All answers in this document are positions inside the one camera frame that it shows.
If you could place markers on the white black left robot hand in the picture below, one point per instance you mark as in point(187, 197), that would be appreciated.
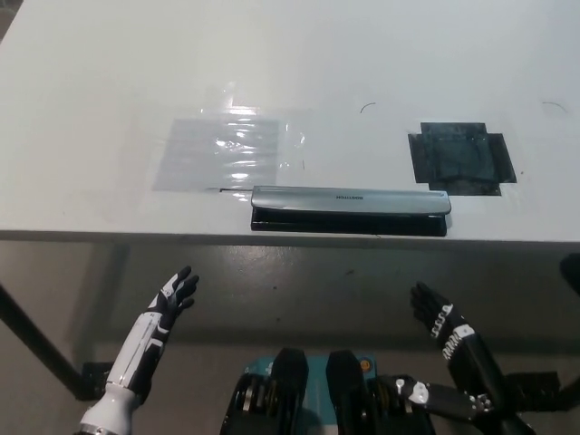
point(151, 324)

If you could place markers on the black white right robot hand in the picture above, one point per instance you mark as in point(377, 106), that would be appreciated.
point(471, 353)

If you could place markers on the black table leg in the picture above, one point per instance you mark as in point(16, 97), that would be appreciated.
point(572, 272)
point(36, 335)

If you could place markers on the black teal robot torso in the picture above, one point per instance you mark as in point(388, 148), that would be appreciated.
point(290, 389)

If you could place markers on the clear plastic sheet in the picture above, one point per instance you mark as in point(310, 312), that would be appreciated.
point(217, 154)

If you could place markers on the black table foot plate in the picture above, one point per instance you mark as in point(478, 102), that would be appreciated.
point(537, 383)
point(93, 378)

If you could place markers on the black tape patch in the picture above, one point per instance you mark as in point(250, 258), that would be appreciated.
point(457, 156)

